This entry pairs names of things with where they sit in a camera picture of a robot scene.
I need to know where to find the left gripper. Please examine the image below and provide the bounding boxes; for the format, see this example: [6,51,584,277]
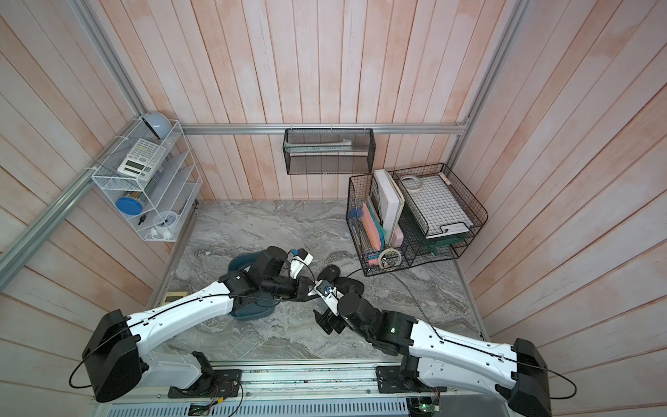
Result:
[261,273,325,302]

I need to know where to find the teal storage box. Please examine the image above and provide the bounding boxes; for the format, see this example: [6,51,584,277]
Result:
[228,252,276,321]

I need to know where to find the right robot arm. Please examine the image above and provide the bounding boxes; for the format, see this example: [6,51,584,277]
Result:
[308,287,552,416]

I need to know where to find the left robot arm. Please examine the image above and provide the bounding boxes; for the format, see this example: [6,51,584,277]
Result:
[80,246,314,403]

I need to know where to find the black mouse flat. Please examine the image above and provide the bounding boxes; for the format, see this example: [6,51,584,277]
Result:
[335,278,365,296]

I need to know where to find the tape roll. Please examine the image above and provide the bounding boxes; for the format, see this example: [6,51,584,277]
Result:
[376,248,403,269]

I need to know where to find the yellow calculator on table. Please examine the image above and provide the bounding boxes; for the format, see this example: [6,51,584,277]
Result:
[162,291,189,306]

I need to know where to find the pink folder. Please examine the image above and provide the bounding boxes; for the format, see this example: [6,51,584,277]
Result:
[361,203,383,251]

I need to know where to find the white tape dispenser cup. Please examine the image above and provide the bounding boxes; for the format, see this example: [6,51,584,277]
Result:
[151,211,179,240]

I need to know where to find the white book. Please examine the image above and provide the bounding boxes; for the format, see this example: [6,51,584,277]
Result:
[370,170,405,246]

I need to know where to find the blue lid container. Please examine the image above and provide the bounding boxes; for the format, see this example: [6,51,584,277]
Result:
[116,196,143,216]

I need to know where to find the grid notepad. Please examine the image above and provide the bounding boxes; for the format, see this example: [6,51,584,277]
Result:
[400,174,474,239]

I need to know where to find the white calculator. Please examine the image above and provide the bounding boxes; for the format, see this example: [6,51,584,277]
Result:
[116,139,167,182]

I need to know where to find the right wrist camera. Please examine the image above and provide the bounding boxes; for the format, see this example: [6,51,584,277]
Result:
[309,280,340,301]

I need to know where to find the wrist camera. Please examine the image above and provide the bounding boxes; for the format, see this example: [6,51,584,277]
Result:
[288,248,314,280]
[309,280,340,301]

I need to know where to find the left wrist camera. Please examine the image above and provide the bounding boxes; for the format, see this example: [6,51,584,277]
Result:
[288,248,314,280]

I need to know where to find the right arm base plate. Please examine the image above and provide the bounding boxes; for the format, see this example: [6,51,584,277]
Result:
[375,366,448,394]

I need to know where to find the black wire file organizer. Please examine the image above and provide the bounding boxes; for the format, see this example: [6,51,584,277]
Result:
[347,170,413,276]

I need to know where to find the black mesh wall basket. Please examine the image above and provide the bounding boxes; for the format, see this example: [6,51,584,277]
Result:
[282,128,376,175]

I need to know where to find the black wire tray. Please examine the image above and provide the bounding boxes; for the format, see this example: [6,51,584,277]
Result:
[391,163,488,240]

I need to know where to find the white wire wall shelf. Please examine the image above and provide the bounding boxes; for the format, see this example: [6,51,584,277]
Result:
[92,118,203,243]

